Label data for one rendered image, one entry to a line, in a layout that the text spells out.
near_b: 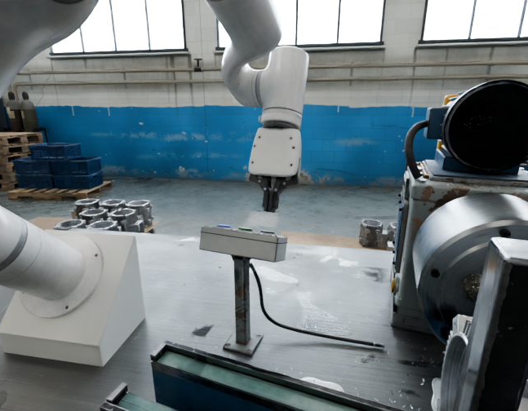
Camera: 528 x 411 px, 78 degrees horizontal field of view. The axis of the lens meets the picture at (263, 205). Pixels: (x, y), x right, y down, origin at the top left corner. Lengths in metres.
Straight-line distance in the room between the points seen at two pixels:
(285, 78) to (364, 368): 0.61
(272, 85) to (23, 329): 0.73
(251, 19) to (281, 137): 0.22
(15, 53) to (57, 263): 0.43
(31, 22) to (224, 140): 5.71
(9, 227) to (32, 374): 0.33
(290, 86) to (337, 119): 5.10
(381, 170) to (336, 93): 1.51
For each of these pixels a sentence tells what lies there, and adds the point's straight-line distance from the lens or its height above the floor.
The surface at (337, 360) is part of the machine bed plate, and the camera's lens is 0.78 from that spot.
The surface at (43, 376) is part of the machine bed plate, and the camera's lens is 0.85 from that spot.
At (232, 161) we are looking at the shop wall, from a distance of 6.07.
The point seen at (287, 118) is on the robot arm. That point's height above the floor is 1.29.
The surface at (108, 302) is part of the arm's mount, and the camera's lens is 0.79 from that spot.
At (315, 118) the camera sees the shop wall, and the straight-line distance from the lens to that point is 5.77.
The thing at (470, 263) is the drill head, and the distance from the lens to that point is 0.58.
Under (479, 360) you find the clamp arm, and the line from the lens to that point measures 0.21.
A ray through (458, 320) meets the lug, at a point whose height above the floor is 1.09.
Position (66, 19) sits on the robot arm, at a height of 1.39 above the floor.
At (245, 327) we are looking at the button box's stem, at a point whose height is 0.85.
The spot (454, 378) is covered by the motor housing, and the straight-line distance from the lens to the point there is 0.51.
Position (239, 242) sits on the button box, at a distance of 0.65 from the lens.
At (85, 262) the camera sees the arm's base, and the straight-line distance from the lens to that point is 0.84.
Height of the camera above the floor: 1.31
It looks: 17 degrees down
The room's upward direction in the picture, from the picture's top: straight up
